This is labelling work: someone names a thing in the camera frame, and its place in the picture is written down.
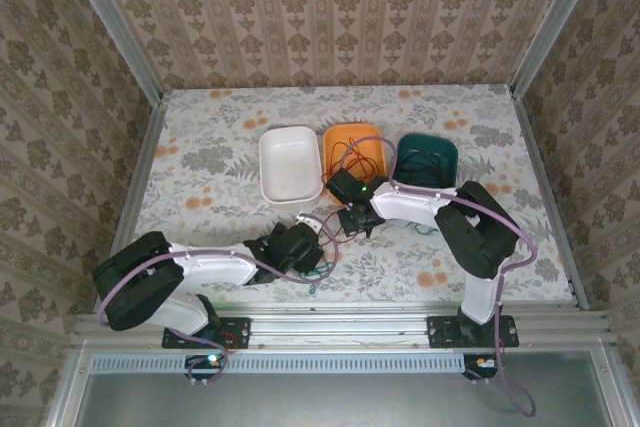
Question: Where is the thin red cable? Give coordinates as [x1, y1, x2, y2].
[322, 136, 385, 261]

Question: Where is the thin green cable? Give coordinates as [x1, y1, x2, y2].
[302, 222, 440, 294]

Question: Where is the thin black cable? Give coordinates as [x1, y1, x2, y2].
[398, 148, 455, 184]

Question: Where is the orange plastic tray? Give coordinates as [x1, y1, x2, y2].
[322, 121, 389, 206]

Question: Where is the white plastic tray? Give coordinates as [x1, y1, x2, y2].
[258, 125, 325, 206]

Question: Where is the teal plastic tray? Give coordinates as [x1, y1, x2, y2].
[391, 132, 460, 188]

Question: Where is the floral tablecloth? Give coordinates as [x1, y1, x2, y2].
[117, 84, 574, 306]

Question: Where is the grey metal lower shelf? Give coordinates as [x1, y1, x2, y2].
[74, 371, 619, 427]

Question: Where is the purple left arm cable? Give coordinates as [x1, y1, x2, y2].
[95, 216, 340, 386]

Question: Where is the aluminium frame rail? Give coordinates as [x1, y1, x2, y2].
[73, 302, 612, 349]

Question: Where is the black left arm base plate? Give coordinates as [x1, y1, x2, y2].
[162, 316, 251, 350]

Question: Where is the grey slotted cable duct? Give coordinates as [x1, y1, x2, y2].
[89, 351, 466, 374]

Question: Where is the aluminium side rail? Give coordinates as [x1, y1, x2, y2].
[508, 85, 591, 311]
[93, 94, 170, 313]

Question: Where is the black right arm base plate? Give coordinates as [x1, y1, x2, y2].
[427, 315, 519, 348]

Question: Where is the aluminium frame post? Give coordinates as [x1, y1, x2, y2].
[509, 0, 609, 98]
[57, 0, 164, 101]

